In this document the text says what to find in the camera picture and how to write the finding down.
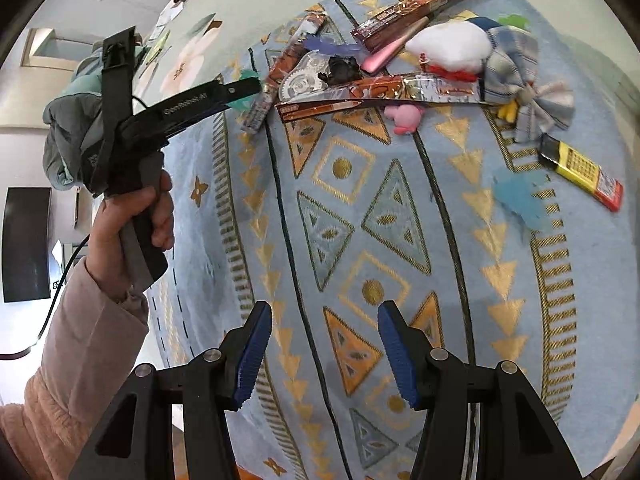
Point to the clear correction tape dispenser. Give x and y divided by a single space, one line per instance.
305 78

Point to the yellow lead refill box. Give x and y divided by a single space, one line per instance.
583 172

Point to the silver comic pen box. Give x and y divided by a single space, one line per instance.
259 110

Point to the pink plush toy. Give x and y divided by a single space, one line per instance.
406 117

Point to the white plush duck toy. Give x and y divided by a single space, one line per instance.
506 58

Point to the dark pen box front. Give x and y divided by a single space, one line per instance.
416 89

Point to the pink pen case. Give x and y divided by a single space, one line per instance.
377 60

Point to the blue plastic splat piece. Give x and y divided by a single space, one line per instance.
516 191

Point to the purple plastic splat piece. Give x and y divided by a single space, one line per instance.
328 47

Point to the teal clothing pile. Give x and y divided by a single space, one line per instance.
75 124

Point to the black monitor screen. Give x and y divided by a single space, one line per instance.
25 253

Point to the patterned blue rug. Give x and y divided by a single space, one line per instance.
328 217

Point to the maroon pen box right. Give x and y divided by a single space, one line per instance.
388 24

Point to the black toy figure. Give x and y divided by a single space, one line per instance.
341 70

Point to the pink sleeve forearm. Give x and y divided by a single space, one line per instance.
90 349

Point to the person left hand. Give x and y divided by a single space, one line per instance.
124 226

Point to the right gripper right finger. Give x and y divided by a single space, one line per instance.
481 422

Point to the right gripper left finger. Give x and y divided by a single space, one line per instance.
133 439

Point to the orange long pen box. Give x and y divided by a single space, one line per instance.
293 50

